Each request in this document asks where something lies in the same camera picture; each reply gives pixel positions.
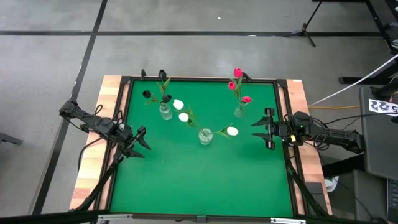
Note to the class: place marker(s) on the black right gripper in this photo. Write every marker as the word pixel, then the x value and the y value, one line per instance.
pixel 281 130

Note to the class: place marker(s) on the grey stand foot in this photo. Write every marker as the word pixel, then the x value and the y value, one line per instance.
pixel 9 139

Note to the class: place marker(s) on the ribbed glass vase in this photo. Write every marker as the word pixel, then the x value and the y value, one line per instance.
pixel 165 112

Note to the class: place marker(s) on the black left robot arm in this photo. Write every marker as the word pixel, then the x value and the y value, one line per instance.
pixel 93 123

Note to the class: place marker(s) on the green table mat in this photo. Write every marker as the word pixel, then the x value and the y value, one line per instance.
pixel 202 186

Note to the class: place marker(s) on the smooth slim glass vase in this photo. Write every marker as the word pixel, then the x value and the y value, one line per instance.
pixel 238 111

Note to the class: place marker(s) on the silver metal bracket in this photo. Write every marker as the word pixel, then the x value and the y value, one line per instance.
pixel 115 216
pixel 287 221

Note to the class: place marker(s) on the black tripod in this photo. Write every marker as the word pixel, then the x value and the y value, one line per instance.
pixel 304 31

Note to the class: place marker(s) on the black diagonal strut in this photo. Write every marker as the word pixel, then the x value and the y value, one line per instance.
pixel 99 185
pixel 306 193

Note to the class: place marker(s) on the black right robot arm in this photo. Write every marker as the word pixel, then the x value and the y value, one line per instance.
pixel 339 137

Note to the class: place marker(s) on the white artificial tulip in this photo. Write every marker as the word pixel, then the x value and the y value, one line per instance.
pixel 178 104
pixel 183 117
pixel 232 130

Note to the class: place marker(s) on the black keyboard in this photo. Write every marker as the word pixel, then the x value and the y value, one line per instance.
pixel 393 199

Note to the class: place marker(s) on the black table frame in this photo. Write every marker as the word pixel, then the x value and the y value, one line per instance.
pixel 202 79

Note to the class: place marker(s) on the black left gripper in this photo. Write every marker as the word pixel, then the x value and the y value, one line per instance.
pixel 126 137

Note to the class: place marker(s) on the red artificial tulip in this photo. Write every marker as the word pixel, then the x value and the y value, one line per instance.
pixel 237 72
pixel 231 85
pixel 246 99

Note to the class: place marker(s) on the white number label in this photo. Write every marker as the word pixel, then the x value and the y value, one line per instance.
pixel 381 106

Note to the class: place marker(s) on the diamond-cut glass vase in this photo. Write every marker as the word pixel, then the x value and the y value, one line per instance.
pixel 205 136

